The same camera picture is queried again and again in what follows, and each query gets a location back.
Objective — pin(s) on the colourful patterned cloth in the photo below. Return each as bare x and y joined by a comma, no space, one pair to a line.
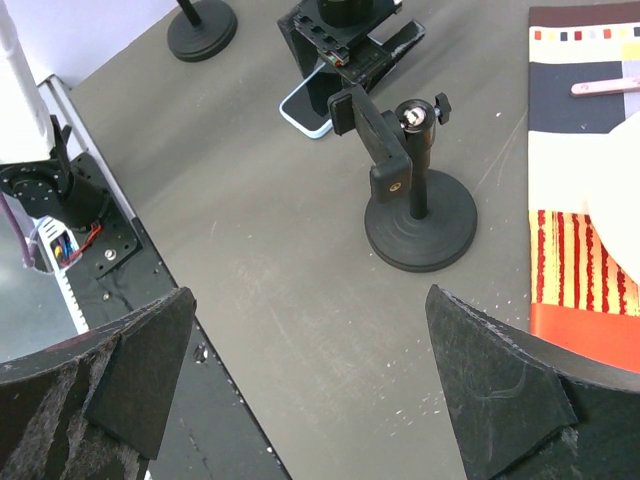
581,299

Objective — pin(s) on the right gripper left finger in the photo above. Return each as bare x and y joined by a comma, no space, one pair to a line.
95,385

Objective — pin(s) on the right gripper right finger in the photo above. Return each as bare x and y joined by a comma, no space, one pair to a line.
523,408

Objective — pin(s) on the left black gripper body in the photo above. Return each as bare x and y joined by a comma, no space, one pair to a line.
338,35

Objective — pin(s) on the blue case phone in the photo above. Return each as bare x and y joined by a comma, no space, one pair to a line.
305,107

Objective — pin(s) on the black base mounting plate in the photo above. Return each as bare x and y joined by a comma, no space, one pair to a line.
211,432

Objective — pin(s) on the pink handled fork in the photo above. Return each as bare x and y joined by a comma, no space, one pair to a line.
605,87

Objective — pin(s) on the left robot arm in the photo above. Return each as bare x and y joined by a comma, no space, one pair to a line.
35,167

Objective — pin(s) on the black phone stand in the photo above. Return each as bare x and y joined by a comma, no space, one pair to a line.
201,30
417,219

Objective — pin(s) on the white paper plate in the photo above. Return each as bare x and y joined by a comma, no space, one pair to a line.
613,198

